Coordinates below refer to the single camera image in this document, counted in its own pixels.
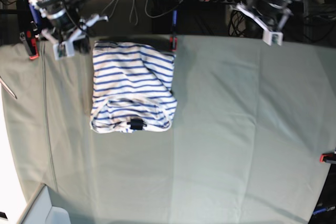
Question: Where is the green table cloth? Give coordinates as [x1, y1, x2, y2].
[1, 36, 335, 223]

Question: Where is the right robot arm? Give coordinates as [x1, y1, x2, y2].
[28, 0, 109, 59]

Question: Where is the red clamp at top centre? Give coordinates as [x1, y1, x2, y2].
[170, 36, 177, 51]

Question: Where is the metal bar at left edge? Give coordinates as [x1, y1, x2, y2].
[0, 77, 17, 100]

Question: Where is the red clamp at right edge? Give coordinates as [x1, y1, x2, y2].
[320, 152, 336, 165]

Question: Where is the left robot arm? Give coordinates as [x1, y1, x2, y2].
[233, 0, 302, 32]

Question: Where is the white looped cable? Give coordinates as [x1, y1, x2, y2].
[101, 0, 155, 26]

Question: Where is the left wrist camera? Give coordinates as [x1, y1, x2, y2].
[262, 30, 283, 46]

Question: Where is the blue white striped t-shirt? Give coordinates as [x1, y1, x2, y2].
[90, 40, 177, 134]

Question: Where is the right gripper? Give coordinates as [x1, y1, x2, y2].
[40, 14, 109, 54]

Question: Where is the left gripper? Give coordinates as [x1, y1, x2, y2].
[235, 0, 293, 32]

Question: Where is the red clamp at left corner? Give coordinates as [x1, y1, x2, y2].
[19, 30, 39, 60]

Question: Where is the white bin at bottom left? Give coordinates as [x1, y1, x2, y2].
[17, 183, 71, 224]

